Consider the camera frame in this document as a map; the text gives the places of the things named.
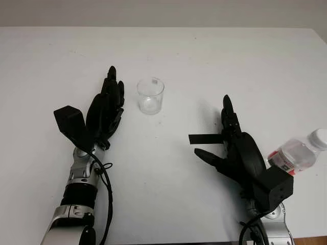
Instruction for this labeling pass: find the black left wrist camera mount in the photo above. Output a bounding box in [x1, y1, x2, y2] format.
[53, 105, 97, 151]

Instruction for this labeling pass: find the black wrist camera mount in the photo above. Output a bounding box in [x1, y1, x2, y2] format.
[252, 164, 294, 214]
[53, 105, 97, 151]

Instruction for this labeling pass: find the clear plastic water bottle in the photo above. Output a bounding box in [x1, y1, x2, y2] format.
[265, 129, 327, 177]

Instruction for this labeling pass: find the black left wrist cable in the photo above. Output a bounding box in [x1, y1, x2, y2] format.
[84, 150, 114, 245]

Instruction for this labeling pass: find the black tape strip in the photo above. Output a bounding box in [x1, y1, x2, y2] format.
[188, 133, 223, 145]

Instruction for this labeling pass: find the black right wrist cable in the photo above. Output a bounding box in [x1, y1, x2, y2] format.
[240, 216, 269, 245]

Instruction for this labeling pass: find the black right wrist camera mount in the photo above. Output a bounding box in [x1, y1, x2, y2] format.
[252, 164, 294, 214]

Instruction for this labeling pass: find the clear glass cup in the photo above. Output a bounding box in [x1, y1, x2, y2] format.
[136, 78, 165, 115]

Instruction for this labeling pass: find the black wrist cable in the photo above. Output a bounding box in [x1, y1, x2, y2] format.
[240, 216, 269, 245]
[84, 150, 114, 245]

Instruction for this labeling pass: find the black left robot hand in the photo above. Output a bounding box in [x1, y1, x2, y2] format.
[85, 65, 126, 152]

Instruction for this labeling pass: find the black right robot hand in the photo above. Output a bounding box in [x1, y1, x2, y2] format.
[194, 94, 268, 205]

